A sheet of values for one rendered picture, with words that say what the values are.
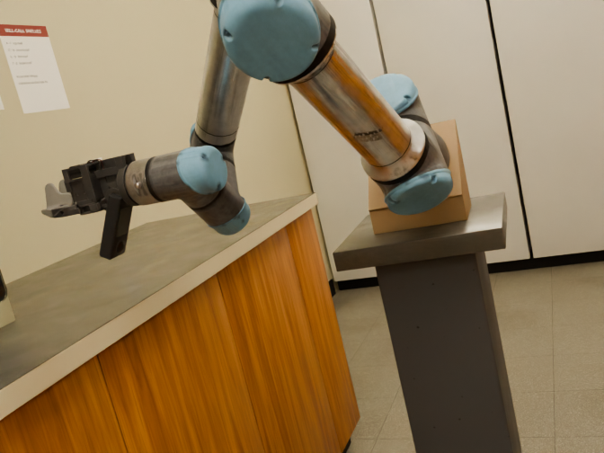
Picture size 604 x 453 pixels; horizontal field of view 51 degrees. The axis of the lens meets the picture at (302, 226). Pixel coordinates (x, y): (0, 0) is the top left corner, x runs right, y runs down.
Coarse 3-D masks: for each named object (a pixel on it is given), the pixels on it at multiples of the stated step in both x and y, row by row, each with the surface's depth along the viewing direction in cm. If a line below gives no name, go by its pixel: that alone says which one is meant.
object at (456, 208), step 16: (432, 128) 132; (448, 128) 131; (448, 144) 129; (464, 176) 130; (464, 192) 125; (384, 208) 127; (432, 208) 125; (448, 208) 124; (464, 208) 123; (384, 224) 128; (400, 224) 127; (416, 224) 126; (432, 224) 125
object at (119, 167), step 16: (96, 160) 104; (112, 160) 105; (128, 160) 104; (64, 176) 105; (80, 176) 104; (96, 176) 104; (112, 176) 104; (80, 192) 105; (96, 192) 104; (112, 192) 105; (96, 208) 104
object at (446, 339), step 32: (448, 256) 122; (480, 256) 129; (384, 288) 128; (416, 288) 126; (448, 288) 124; (480, 288) 122; (416, 320) 127; (448, 320) 125; (480, 320) 123; (416, 352) 129; (448, 352) 127; (480, 352) 125; (416, 384) 131; (448, 384) 129; (480, 384) 127; (416, 416) 133; (448, 416) 130; (480, 416) 128; (512, 416) 140; (416, 448) 135; (448, 448) 132; (480, 448) 130; (512, 448) 129
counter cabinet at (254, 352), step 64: (256, 256) 173; (320, 256) 215; (192, 320) 141; (256, 320) 168; (320, 320) 207; (64, 384) 104; (128, 384) 118; (192, 384) 137; (256, 384) 163; (320, 384) 200; (0, 448) 92; (64, 448) 102; (128, 448) 116; (192, 448) 134; (256, 448) 158; (320, 448) 193
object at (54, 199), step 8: (48, 184) 108; (48, 192) 109; (56, 192) 108; (48, 200) 109; (56, 200) 108; (64, 200) 108; (72, 200) 107; (48, 208) 109; (56, 208) 108; (48, 216) 110
